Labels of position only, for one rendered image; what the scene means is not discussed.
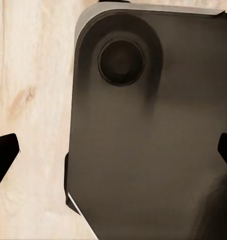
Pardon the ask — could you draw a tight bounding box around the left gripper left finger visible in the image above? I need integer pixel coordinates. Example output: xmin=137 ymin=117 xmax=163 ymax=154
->
xmin=0 ymin=133 xmax=20 ymax=183

